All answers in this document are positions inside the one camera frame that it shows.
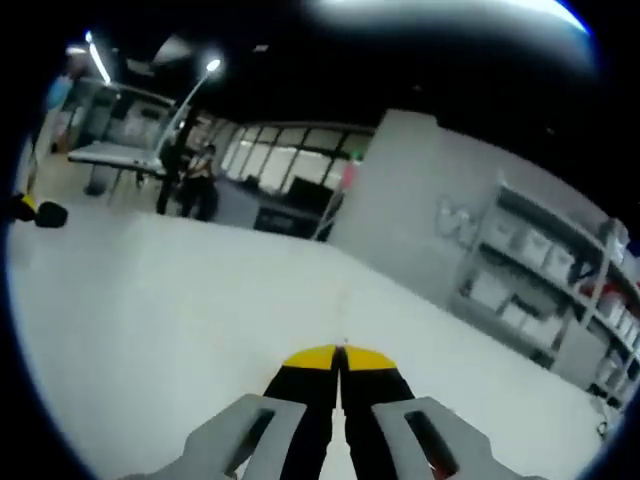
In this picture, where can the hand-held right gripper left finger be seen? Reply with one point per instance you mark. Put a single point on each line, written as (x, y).
(300, 400)

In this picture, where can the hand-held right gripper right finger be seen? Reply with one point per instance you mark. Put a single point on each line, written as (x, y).
(375, 400)

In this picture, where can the grey work table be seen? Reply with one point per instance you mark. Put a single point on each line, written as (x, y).
(115, 152)

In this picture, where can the short ceiling light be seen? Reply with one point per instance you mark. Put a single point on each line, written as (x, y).
(98, 55)

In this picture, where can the black standing desk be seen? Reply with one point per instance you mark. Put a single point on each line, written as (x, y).
(287, 220)

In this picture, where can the white hanging tubes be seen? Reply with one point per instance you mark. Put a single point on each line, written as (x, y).
(327, 215)

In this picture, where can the black monitor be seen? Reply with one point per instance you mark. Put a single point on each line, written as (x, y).
(310, 192)

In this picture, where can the arched lamp with round light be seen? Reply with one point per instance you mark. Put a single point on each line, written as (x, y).
(213, 64)

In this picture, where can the row of white storage bins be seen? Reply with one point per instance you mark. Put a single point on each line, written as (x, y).
(537, 245)

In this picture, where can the pink hanging item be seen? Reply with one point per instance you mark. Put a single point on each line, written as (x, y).
(350, 175)

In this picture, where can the grey metal shelving unit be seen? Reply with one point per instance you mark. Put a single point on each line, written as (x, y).
(590, 305)

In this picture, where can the glass partition windows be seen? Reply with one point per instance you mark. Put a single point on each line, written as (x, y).
(280, 155)

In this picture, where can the long ceiling light strip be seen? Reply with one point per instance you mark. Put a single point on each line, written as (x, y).
(450, 7)

